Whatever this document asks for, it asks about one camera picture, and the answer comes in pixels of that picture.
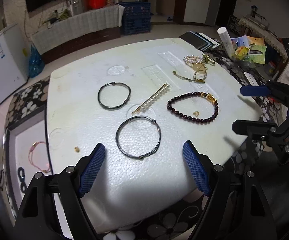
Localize grey tray white lining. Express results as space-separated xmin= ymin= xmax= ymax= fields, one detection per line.
xmin=4 ymin=104 xmax=75 ymax=240

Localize stack of dark tablets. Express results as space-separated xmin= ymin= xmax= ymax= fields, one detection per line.
xmin=179 ymin=31 xmax=220 ymax=51

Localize dark blue bead bracelet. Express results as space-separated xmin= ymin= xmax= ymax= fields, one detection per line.
xmin=17 ymin=166 xmax=28 ymax=194

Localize dark red bead bracelet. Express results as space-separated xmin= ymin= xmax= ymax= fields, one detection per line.
xmin=166 ymin=91 xmax=220 ymax=124

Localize blue plastic bag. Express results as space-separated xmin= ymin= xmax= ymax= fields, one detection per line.
xmin=28 ymin=44 xmax=45 ymax=78

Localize pearl gold hair clip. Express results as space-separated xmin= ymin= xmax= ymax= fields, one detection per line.
xmin=131 ymin=83 xmax=170 ymax=115

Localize white plastic tube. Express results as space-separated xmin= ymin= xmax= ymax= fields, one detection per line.
xmin=217 ymin=27 xmax=235 ymax=59

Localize black cord bracelet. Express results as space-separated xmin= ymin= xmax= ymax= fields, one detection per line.
xmin=97 ymin=81 xmax=131 ymax=110
xmin=115 ymin=116 xmax=162 ymax=160

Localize cabinet with white cloth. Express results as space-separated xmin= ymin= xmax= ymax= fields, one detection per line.
xmin=31 ymin=4 xmax=124 ymax=64

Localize steel stock pot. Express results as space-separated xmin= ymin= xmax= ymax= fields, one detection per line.
xmin=66 ymin=0 xmax=87 ymax=17

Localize white chest freezer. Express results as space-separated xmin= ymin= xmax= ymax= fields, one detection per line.
xmin=0 ymin=23 xmax=31 ymax=104

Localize colourful snack packets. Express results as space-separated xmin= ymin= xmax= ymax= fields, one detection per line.
xmin=231 ymin=35 xmax=267 ymax=64

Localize pink cord bracelet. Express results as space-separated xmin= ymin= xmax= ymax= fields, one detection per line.
xmin=28 ymin=141 xmax=52 ymax=173

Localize blue plastic crates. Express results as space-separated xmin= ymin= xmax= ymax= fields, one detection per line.
xmin=118 ymin=2 xmax=151 ymax=35

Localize pearl ring brooch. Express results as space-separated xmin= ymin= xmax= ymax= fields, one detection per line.
xmin=183 ymin=55 xmax=204 ymax=66

